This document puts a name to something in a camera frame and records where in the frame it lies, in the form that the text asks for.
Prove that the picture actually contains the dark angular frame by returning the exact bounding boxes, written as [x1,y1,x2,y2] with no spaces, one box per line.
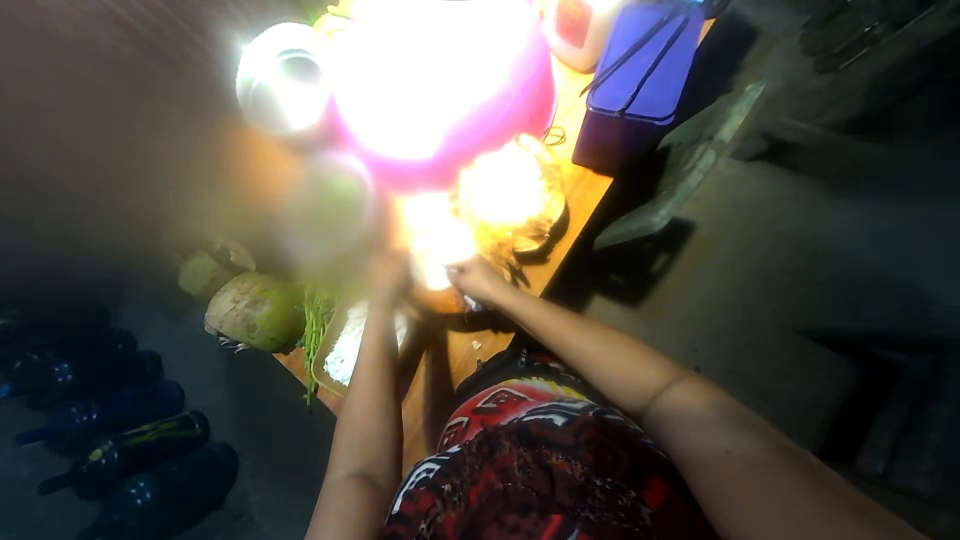
[796,327,904,468]

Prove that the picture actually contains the purple lidded plastic container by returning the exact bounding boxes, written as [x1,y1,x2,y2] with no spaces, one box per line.
[571,0,708,178]

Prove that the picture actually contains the grey translucent plastic chair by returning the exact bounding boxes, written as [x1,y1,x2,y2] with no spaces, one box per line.
[592,81,766,251]

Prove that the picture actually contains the white round metal pot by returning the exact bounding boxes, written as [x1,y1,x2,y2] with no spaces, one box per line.
[236,21,331,138]

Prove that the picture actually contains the large green brown coconut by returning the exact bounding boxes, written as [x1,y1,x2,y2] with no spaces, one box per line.
[204,271,307,354]

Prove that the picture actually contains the brown fibrous husked coconut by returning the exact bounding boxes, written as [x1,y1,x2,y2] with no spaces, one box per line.
[454,133,568,261]

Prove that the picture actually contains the pale green round object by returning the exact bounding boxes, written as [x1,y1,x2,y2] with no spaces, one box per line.
[280,150,378,264]

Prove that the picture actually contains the bright white object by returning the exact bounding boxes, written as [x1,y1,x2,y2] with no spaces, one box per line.
[397,191,478,292]

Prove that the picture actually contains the person's left hand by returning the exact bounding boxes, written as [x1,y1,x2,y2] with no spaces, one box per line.
[370,249,412,307]

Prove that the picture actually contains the bundle of green stalks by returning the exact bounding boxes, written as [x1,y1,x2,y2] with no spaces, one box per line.
[300,286,337,408]

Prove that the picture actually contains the person's right hand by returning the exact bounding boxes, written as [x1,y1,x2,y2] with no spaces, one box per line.
[447,255,514,309]

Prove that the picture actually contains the person's left forearm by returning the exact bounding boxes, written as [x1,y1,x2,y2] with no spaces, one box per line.
[304,297,405,540]

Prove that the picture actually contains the round wooden board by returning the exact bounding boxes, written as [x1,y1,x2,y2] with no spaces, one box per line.
[408,282,489,316]

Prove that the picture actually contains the black cord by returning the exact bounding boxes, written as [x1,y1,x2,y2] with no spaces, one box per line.
[583,6,691,121]

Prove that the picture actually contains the small green coconut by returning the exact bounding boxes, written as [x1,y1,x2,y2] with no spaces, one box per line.
[177,252,235,303]

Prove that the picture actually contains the row of dark blue bottles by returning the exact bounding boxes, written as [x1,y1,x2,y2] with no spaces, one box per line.
[0,315,240,540]

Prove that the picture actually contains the large pink basin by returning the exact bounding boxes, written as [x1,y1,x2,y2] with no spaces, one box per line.
[328,0,559,193]

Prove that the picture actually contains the brown coconut husk piece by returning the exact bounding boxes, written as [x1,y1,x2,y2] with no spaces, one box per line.
[214,240,258,274]

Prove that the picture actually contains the beige rectangular tray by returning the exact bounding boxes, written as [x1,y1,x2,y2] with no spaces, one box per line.
[312,297,423,397]

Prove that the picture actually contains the white bottle with red label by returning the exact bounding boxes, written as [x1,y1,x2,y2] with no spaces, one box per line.
[543,0,625,75]

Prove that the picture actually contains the person's body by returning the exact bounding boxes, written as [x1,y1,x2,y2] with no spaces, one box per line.
[382,345,723,540]

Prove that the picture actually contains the person's right forearm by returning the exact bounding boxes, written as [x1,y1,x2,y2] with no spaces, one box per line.
[495,285,928,540]

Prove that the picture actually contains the white shredded food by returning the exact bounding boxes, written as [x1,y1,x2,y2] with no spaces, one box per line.
[323,301,408,387]

